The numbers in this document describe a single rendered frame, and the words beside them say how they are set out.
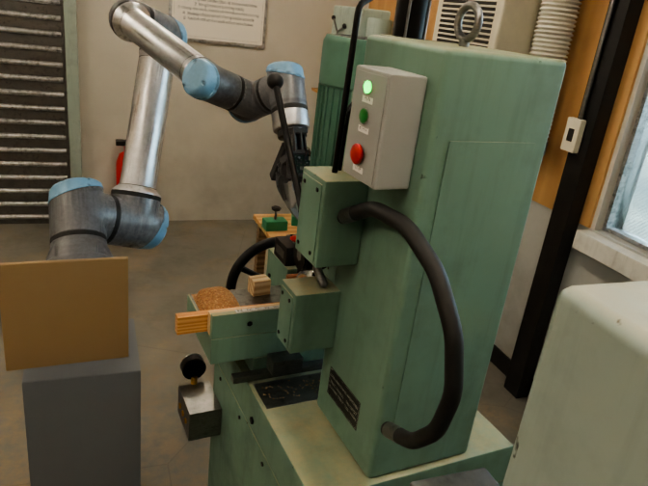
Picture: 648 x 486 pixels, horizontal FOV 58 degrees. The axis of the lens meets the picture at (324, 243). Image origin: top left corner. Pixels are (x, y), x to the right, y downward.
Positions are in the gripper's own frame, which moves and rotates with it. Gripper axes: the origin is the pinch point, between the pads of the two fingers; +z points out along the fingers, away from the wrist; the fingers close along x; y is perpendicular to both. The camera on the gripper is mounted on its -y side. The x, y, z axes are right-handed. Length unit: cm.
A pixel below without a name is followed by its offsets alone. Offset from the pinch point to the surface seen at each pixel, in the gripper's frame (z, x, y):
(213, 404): 44, -21, -17
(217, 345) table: 28.0, -25.2, 9.4
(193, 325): 23.3, -29.4, 8.0
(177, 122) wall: -109, 34, -262
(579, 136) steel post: -30, 134, -27
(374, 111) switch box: -4, -14, 62
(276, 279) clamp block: 14.6, -3.5, -9.7
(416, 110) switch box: -3, -9, 65
